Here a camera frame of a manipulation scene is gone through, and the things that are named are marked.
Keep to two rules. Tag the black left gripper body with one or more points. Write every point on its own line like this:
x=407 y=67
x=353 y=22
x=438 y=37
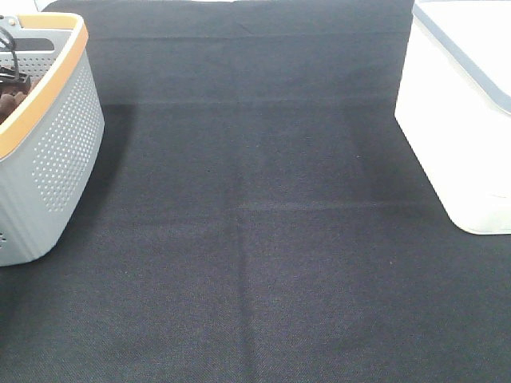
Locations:
x=12 y=84

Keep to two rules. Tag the brown towels in basket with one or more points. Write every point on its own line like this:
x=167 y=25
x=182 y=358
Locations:
x=11 y=98

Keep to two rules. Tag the grey perforated laundry basket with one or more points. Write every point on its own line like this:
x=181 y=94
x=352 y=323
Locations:
x=50 y=142

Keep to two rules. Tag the black table cloth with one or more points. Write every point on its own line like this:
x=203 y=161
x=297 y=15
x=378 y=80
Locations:
x=255 y=213

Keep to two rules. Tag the white storage box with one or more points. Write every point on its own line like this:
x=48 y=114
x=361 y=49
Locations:
x=453 y=107

